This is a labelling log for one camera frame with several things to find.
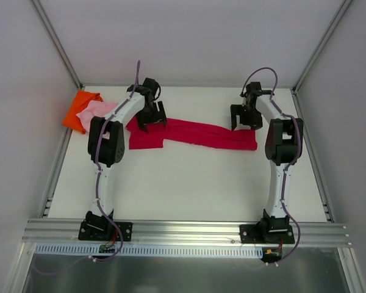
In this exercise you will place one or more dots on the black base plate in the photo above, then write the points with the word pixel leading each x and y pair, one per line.
pixel 122 230
pixel 252 234

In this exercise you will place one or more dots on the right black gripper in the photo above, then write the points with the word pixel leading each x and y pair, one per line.
pixel 247 115

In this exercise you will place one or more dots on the left aluminium frame post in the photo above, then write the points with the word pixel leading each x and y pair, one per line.
pixel 55 41

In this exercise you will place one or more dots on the pink folded t shirt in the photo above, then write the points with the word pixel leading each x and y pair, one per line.
pixel 95 109

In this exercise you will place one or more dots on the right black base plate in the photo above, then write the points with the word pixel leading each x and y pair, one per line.
pixel 252 234

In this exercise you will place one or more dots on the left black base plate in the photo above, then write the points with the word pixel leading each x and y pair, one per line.
pixel 122 230

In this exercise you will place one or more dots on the magenta t shirt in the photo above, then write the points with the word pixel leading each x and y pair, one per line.
pixel 190 132

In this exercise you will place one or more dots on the aluminium frame post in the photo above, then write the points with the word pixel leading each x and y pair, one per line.
pixel 324 40
pixel 55 41

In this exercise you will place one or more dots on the white slotted cable duct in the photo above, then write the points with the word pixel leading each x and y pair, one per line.
pixel 185 251

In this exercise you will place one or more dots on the orange folded t shirt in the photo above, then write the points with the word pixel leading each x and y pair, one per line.
pixel 79 103

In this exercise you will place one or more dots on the aluminium mounting rail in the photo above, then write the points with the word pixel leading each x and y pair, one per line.
pixel 183 232

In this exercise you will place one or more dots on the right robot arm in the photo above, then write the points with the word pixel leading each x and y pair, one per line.
pixel 283 147

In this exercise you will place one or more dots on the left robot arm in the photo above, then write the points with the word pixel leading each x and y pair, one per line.
pixel 106 148

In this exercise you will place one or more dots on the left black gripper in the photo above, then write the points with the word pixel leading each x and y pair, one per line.
pixel 152 115

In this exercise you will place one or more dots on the right aluminium frame post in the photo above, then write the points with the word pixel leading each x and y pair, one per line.
pixel 324 40

